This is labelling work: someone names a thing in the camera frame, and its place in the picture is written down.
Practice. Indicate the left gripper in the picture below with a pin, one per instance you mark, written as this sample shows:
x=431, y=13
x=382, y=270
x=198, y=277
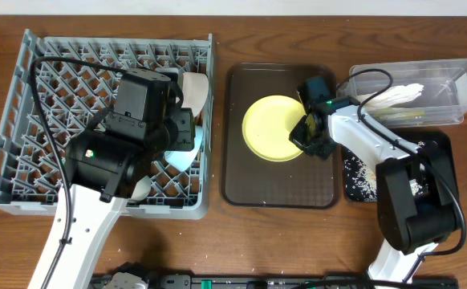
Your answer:
x=184, y=120

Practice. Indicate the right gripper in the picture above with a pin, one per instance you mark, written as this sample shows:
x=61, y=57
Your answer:
x=296, y=138

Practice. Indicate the pink bowl with rice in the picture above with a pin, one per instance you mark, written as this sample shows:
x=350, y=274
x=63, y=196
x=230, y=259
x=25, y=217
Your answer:
x=195, y=88

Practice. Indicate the light blue bowl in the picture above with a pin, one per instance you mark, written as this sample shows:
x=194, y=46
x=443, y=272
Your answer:
x=183, y=160

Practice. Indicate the yellow plate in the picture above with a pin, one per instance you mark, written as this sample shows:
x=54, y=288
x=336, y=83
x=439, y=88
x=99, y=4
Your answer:
x=267, y=124

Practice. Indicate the white cup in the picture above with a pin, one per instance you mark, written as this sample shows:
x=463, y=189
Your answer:
x=141, y=190

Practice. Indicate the white napkin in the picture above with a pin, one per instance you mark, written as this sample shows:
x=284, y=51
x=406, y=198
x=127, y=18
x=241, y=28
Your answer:
x=395, y=95

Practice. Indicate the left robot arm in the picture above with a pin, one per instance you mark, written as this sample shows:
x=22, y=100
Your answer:
x=106, y=171

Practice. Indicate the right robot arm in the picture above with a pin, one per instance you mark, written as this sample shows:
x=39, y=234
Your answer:
x=418, y=207

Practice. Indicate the grey dishwasher rack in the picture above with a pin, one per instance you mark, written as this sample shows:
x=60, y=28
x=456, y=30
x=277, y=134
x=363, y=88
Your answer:
x=84, y=80

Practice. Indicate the dark brown serving tray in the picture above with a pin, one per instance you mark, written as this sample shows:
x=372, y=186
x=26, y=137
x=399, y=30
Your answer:
x=248, y=180

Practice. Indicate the black tray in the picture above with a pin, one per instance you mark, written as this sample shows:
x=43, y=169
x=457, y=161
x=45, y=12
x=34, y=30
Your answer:
x=421, y=137

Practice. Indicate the spilled rice pile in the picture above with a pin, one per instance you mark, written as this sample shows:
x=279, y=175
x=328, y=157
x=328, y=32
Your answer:
x=359, y=181

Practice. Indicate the clear plastic bin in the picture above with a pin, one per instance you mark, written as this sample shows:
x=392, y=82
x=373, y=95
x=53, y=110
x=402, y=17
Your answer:
x=444, y=98

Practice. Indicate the black equipment rail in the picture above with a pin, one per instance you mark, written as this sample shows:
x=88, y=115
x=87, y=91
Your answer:
x=134, y=275

